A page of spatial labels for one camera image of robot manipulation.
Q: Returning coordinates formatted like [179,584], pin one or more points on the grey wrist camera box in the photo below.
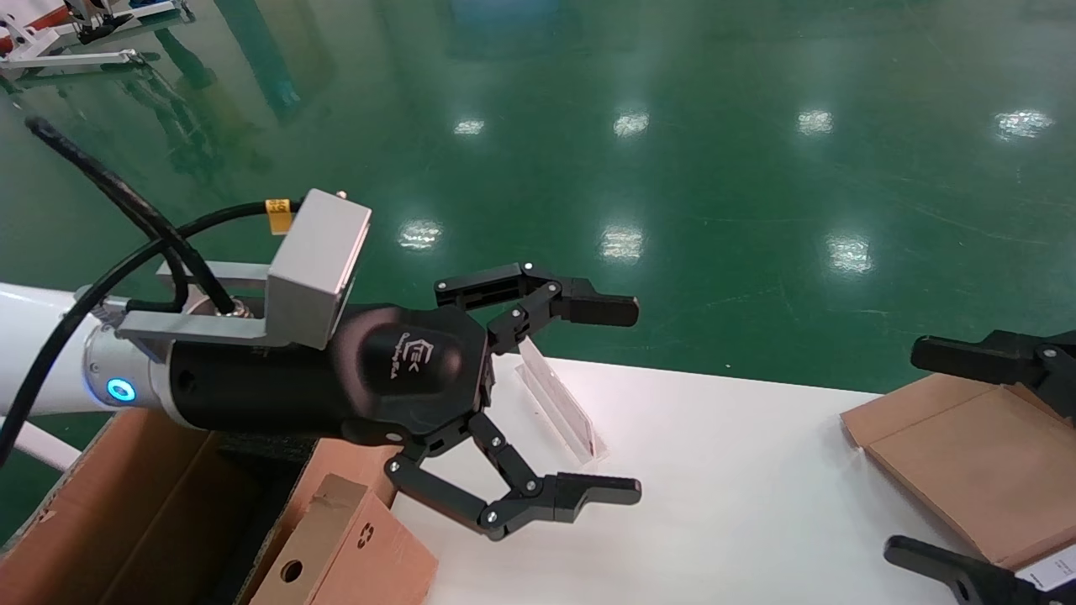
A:
[315,260]

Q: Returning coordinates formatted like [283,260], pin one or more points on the flat folded cardboard box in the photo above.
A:
[967,454]

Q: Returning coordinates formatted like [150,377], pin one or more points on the black foam block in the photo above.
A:
[265,449]

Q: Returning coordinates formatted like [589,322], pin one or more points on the white round bar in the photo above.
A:
[34,444]

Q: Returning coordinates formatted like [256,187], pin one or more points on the grey metal camera bracket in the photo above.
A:
[210,328]

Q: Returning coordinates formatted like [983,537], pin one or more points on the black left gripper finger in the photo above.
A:
[588,490]
[601,309]

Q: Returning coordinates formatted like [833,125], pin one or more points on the small cardboard box with hole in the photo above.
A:
[361,563]

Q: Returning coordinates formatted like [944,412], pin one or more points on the white paper label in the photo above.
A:
[1051,568]

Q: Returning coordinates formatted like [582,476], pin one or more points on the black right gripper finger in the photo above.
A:
[975,357]
[992,584]

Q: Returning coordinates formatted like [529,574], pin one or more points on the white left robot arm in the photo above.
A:
[29,344]

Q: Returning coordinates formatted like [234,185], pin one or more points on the white metal stand frame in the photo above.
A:
[67,59]

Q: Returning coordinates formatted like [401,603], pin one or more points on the humanoid robot legs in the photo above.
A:
[97,29]

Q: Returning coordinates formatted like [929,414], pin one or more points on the large open cardboard box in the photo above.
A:
[92,521]

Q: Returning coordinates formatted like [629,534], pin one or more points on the clear acrylic sign holder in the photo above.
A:
[559,403]

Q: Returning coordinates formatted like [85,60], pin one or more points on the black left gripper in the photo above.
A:
[252,386]

